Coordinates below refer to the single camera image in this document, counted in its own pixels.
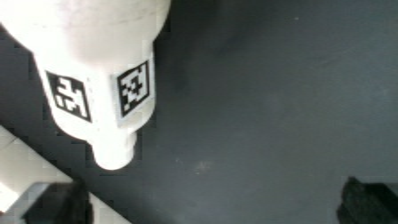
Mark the white lamp bulb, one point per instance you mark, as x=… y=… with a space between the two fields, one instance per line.
x=89 y=37

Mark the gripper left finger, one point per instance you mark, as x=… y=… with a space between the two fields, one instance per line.
x=52 y=204

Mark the white front fence rail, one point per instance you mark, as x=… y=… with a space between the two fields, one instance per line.
x=27 y=169

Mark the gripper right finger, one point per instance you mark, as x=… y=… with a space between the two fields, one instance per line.
x=368 y=205

